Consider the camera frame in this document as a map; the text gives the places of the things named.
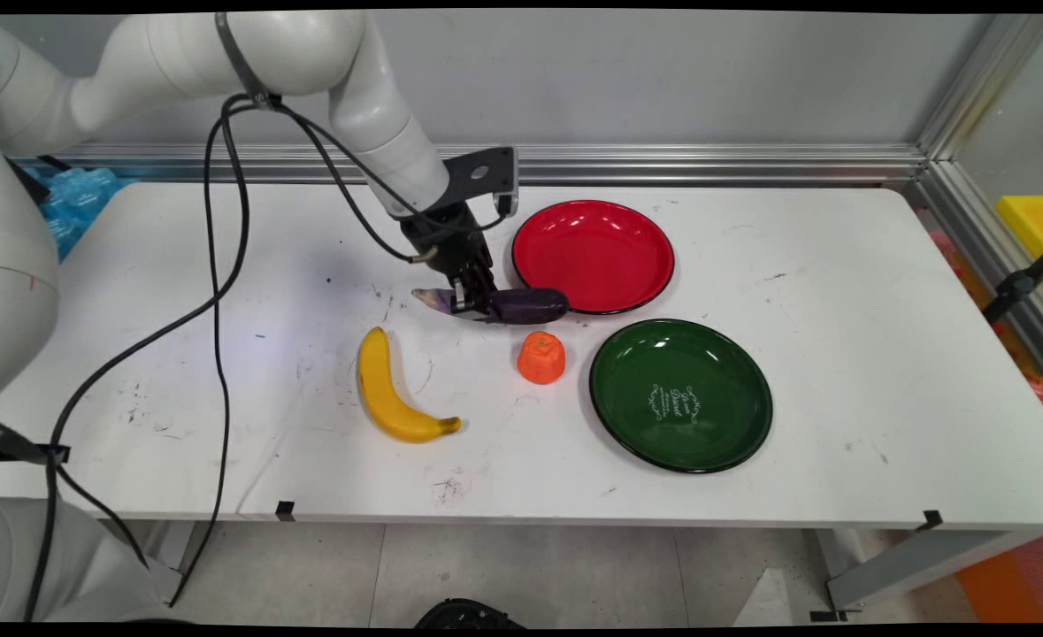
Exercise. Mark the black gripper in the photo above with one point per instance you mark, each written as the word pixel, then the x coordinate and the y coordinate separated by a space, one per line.
pixel 446 243

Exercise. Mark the purple toy eggplant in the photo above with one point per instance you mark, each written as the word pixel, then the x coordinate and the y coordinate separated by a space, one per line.
pixel 530 304

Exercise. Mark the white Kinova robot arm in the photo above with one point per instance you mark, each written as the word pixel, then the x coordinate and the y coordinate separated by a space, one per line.
pixel 176 57

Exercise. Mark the orange toy persimmon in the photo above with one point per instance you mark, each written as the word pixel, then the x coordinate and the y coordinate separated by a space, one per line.
pixel 541 358

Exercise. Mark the red round plate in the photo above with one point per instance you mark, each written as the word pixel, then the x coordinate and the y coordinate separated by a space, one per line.
pixel 592 257

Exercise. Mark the yellow toy banana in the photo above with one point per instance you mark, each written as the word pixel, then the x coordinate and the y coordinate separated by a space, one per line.
pixel 384 398

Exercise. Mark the green round plate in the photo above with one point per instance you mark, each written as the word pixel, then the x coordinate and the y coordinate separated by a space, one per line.
pixel 680 398

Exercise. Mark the black tape marker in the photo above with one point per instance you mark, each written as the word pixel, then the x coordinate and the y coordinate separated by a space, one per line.
pixel 285 510
pixel 931 519

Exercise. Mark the black object on floor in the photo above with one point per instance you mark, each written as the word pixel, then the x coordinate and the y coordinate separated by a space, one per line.
pixel 468 614

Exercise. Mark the blue plastic bag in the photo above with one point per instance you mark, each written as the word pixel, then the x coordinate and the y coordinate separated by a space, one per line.
pixel 79 203

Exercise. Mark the grey table leg beam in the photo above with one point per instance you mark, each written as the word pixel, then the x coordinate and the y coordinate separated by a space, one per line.
pixel 910 566

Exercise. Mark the yellow plastic box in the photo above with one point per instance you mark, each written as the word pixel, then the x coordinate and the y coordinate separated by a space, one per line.
pixel 1034 226

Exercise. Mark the pink red bag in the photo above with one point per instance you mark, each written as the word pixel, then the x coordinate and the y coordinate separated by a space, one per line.
pixel 1039 385

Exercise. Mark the orange box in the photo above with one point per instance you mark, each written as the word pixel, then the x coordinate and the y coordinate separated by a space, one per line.
pixel 1012 579

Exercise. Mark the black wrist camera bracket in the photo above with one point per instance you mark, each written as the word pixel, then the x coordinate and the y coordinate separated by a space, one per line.
pixel 486 177

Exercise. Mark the horizontal aluminium frame rail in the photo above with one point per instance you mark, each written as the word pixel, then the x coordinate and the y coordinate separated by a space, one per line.
pixel 707 164

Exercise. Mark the side aluminium frame rail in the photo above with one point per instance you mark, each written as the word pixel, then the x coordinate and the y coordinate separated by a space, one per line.
pixel 981 239

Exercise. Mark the upright aluminium frame post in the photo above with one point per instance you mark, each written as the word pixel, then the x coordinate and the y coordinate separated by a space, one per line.
pixel 972 88

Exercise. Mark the black camera stand clamp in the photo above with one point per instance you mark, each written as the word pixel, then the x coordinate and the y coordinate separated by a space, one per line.
pixel 1016 287

